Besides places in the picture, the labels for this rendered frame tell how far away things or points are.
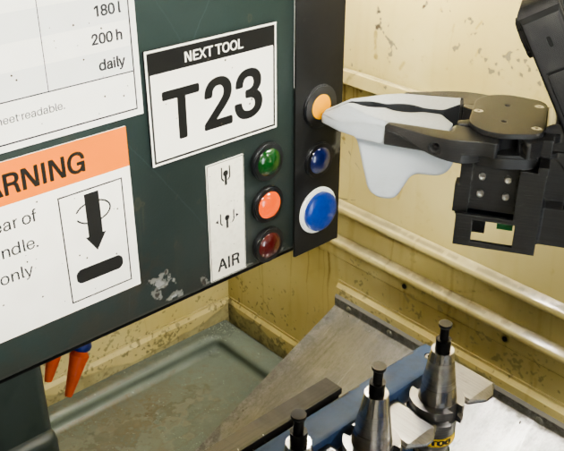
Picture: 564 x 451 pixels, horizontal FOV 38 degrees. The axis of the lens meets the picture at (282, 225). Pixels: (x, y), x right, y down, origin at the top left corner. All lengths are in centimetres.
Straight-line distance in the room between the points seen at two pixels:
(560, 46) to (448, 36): 89
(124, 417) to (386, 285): 68
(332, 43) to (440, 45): 85
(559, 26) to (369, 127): 13
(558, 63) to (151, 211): 26
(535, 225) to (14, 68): 32
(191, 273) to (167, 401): 144
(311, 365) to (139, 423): 44
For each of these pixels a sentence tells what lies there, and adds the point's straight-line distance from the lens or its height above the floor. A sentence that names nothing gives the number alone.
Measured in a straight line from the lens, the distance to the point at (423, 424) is 97.
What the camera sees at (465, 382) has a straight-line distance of 103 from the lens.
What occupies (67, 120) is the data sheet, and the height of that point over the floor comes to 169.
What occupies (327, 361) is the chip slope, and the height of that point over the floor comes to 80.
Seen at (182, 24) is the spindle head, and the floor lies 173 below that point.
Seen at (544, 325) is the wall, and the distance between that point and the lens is 146.
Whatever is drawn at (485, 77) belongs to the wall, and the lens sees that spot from 137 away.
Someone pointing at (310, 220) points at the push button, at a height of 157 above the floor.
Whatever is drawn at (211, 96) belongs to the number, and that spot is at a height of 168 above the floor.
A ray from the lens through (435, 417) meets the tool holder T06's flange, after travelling 97.
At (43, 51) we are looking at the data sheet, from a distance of 44.
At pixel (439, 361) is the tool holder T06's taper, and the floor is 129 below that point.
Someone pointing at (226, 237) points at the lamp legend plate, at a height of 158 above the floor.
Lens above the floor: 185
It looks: 28 degrees down
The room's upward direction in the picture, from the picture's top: straight up
